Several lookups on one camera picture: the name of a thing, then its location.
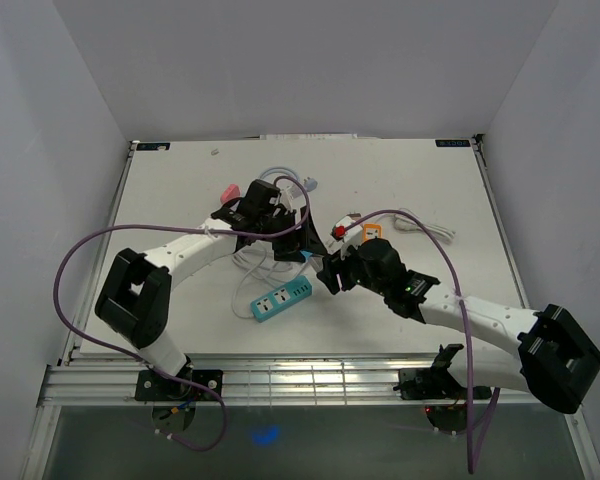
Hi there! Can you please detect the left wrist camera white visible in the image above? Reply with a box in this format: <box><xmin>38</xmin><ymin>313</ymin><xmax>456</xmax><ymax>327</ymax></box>
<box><xmin>279</xmin><ymin>182</ymin><xmax>305</xmax><ymax>210</ymax></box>

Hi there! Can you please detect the teal power strip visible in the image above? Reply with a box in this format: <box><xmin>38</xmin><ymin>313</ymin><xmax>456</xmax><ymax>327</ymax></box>
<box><xmin>250</xmin><ymin>275</ymin><xmax>313</xmax><ymax>323</ymax></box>

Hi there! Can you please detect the white cable of orange strip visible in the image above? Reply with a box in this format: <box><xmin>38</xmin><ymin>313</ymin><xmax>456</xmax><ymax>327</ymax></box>
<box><xmin>379</xmin><ymin>208</ymin><xmax>456</xmax><ymax>244</ymax></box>

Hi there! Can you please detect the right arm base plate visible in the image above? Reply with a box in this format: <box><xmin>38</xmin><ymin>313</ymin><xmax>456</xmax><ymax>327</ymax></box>
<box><xmin>393</xmin><ymin>344</ymin><xmax>467</xmax><ymax>400</ymax></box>

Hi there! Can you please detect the aluminium frame rail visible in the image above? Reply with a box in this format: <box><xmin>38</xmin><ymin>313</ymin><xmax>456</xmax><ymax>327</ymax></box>
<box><xmin>37</xmin><ymin>357</ymin><xmax>581</xmax><ymax>409</ymax></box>

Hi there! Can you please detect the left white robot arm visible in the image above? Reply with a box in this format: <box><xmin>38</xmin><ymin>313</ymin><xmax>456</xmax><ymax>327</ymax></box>
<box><xmin>94</xmin><ymin>179</ymin><xmax>327</xmax><ymax>400</ymax></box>

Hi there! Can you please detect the left blue corner label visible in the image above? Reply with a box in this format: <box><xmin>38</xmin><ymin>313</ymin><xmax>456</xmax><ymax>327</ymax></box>
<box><xmin>135</xmin><ymin>142</ymin><xmax>171</xmax><ymax>151</ymax></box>

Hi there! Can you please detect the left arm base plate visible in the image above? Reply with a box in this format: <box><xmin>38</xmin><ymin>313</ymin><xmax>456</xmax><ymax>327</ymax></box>
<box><xmin>134</xmin><ymin>369</ymin><xmax>224</xmax><ymax>402</ymax></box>

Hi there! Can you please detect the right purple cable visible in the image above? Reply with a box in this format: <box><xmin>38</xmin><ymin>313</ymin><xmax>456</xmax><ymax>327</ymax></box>
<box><xmin>342</xmin><ymin>208</ymin><xmax>501</xmax><ymax>475</ymax></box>

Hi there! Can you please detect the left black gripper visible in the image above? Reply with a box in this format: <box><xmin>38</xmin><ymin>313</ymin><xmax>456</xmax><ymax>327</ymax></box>
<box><xmin>257</xmin><ymin>206</ymin><xmax>327</xmax><ymax>263</ymax></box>

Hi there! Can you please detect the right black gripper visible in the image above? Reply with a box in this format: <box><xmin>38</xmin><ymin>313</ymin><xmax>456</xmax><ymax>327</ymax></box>
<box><xmin>317</xmin><ymin>238</ymin><xmax>388</xmax><ymax>297</ymax></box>

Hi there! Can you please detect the blue corner label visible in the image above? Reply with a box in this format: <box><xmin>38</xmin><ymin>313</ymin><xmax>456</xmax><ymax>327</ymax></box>
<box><xmin>435</xmin><ymin>139</ymin><xmax>471</xmax><ymax>148</ymax></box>
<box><xmin>135</xmin><ymin>142</ymin><xmax>171</xmax><ymax>151</ymax></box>

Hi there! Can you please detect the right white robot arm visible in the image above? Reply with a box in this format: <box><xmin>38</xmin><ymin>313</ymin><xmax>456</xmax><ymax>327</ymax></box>
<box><xmin>317</xmin><ymin>239</ymin><xmax>600</xmax><ymax>414</ymax></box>

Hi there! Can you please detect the right blue corner label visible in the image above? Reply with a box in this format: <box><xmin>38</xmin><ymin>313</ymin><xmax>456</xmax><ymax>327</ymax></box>
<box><xmin>435</xmin><ymin>139</ymin><xmax>471</xmax><ymax>148</ymax></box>

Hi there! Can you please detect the orange power strip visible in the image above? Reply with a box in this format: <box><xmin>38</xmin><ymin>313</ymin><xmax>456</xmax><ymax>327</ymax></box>
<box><xmin>363</xmin><ymin>223</ymin><xmax>382</xmax><ymax>242</ymax></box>

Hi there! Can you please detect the white cable with plug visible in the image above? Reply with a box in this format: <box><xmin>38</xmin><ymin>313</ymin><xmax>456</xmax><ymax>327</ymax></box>
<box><xmin>229</xmin><ymin>249</ymin><xmax>301</xmax><ymax>320</ymax></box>

